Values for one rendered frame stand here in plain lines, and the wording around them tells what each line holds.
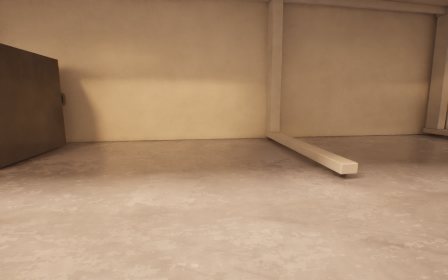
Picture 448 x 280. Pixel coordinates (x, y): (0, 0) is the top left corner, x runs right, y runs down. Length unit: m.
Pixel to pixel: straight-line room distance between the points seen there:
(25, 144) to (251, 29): 1.12
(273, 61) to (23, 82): 1.04
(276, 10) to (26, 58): 1.07
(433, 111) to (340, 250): 1.52
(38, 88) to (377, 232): 1.17
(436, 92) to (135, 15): 1.73
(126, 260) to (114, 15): 1.20
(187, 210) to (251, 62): 0.99
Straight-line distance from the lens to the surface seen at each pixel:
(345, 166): 0.70
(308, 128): 1.44
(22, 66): 1.12
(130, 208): 0.52
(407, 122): 1.83
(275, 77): 1.24
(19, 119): 1.08
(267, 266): 0.35
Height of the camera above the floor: 0.21
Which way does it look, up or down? 10 degrees down
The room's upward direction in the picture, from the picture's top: straight up
